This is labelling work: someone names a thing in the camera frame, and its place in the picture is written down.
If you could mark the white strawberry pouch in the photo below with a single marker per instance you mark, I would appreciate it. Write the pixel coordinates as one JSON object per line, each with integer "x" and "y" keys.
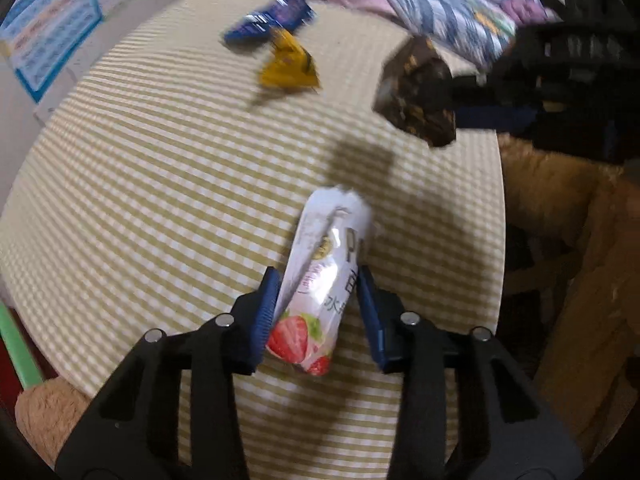
{"x": 320, "y": 270}

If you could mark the green checked tablecloth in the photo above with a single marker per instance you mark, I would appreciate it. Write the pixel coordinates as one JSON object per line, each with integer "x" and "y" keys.
{"x": 150, "y": 185}

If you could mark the blue wall poster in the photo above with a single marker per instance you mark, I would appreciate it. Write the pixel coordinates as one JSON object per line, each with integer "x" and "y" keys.
{"x": 45, "y": 35}

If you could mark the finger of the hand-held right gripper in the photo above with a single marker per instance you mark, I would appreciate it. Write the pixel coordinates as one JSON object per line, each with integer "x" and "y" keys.
{"x": 475, "y": 90}
{"x": 495, "y": 119}

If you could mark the brown fuzzy cloth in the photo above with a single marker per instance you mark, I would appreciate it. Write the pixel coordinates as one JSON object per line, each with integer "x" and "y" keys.
{"x": 47, "y": 422}

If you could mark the small yellow triangular wrapper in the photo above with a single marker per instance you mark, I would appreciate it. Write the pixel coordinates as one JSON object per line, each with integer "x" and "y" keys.
{"x": 287, "y": 67}

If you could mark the dark brown wrapper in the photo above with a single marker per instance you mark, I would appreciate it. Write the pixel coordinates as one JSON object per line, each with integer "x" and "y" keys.
{"x": 415, "y": 90}

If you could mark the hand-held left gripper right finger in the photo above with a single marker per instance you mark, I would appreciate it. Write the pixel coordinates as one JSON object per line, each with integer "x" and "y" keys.
{"x": 372, "y": 320}

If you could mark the green bin red liner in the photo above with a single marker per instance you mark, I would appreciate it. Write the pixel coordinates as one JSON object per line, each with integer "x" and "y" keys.
{"x": 17, "y": 350}

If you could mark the blue snack wrapper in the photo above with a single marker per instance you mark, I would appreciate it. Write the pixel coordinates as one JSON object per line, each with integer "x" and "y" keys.
{"x": 270, "y": 17}

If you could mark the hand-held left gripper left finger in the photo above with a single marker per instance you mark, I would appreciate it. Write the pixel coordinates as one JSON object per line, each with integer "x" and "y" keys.
{"x": 265, "y": 310}

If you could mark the blue checked blanket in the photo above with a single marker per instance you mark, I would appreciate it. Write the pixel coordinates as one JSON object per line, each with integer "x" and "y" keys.
{"x": 450, "y": 5}

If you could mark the brown fuzzy coat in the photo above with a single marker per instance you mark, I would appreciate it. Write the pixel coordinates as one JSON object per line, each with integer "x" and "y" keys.
{"x": 590, "y": 335}

